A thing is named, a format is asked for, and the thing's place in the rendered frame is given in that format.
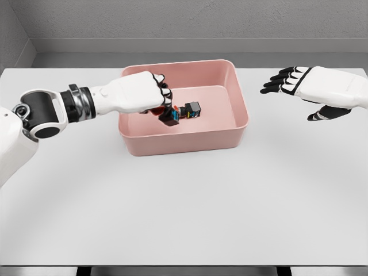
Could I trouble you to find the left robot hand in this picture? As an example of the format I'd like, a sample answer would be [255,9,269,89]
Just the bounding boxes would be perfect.
[116,70,174,116]

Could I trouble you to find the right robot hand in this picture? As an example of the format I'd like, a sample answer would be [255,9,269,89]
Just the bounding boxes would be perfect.
[259,66,360,122]

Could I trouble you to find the pink plastic basket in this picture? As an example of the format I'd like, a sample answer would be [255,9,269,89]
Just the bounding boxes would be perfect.
[118,59,250,157]

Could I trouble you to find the black industrial switch grey block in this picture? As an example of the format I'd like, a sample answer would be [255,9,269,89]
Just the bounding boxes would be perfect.
[175,101,202,120]

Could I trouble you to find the black industrial switch blue terminals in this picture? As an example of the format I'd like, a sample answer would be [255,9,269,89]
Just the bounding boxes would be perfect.
[151,104,181,128]

